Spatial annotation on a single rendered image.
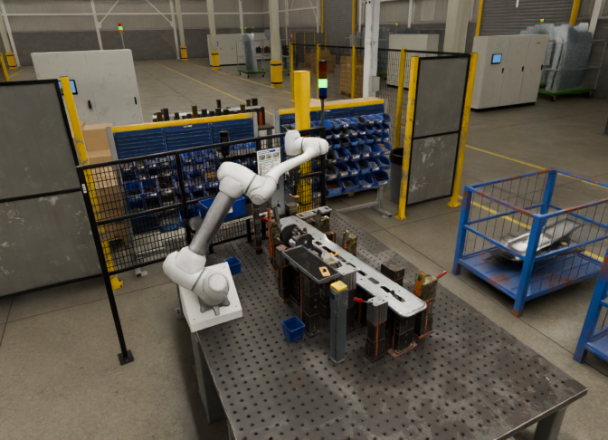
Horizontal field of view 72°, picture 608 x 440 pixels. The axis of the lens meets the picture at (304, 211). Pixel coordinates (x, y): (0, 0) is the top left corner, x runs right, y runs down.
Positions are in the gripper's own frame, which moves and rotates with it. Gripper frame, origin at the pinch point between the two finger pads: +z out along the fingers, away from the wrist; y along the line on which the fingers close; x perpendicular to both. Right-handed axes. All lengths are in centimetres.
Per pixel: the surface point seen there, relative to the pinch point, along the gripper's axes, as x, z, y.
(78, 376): 56, 129, -156
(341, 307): -99, 24, -35
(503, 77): 503, 33, 1011
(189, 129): 183, -12, -10
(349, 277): -83, 21, -17
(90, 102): 640, 15, -44
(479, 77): 526, 29, 932
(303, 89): 57, -58, 46
